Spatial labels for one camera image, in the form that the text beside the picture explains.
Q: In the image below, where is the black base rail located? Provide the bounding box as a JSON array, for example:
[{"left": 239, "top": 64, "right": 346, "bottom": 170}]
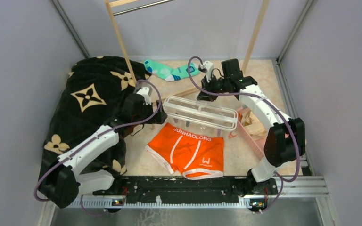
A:
[{"left": 93, "top": 176, "right": 278, "bottom": 211}]

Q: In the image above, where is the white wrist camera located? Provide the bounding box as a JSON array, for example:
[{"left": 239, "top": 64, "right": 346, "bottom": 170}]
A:
[
  {"left": 136, "top": 87, "right": 152, "bottom": 105},
  {"left": 198, "top": 61, "right": 214, "bottom": 82}
]

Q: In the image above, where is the wooden drying rack frame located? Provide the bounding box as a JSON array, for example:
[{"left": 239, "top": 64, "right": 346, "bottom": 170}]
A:
[{"left": 104, "top": 0, "right": 271, "bottom": 131}]

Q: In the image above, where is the orange underwear white trim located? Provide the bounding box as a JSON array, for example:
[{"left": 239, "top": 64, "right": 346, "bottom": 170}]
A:
[{"left": 145, "top": 123, "right": 224, "bottom": 180}]

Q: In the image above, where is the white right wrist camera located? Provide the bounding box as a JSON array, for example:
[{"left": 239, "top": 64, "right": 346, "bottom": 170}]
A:
[{"left": 198, "top": 61, "right": 214, "bottom": 82}]

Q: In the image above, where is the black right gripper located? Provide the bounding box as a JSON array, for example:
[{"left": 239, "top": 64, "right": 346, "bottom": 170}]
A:
[{"left": 197, "top": 73, "right": 230, "bottom": 102}]

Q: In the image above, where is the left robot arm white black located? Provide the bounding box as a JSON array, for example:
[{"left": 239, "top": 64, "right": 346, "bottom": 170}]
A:
[{"left": 33, "top": 92, "right": 167, "bottom": 208}]

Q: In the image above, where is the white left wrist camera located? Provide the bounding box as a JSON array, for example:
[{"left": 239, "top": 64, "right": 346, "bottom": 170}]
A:
[{"left": 136, "top": 87, "right": 152, "bottom": 105}]

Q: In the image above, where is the salmon pink clothes peg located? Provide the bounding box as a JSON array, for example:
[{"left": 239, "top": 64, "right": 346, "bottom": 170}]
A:
[{"left": 228, "top": 132, "right": 237, "bottom": 139}]

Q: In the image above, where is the black floral blanket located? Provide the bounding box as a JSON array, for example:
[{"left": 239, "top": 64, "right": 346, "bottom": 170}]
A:
[{"left": 42, "top": 56, "right": 152, "bottom": 161}]

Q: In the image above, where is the green patterned sock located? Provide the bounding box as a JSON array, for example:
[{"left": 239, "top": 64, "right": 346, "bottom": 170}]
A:
[{"left": 143, "top": 59, "right": 200, "bottom": 82}]

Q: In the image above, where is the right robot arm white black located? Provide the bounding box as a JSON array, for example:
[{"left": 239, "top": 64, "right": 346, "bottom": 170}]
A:
[{"left": 197, "top": 59, "right": 305, "bottom": 195}]

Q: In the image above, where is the beige cloth in basket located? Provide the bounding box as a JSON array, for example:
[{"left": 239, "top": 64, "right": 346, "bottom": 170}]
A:
[{"left": 239, "top": 108, "right": 267, "bottom": 139}]

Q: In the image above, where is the pink perforated plastic basket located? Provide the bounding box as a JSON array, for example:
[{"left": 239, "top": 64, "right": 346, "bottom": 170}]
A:
[{"left": 237, "top": 107, "right": 267, "bottom": 159}]

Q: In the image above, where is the white plastic clip hanger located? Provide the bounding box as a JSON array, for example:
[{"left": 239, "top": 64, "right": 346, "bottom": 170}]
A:
[{"left": 162, "top": 96, "right": 238, "bottom": 131}]

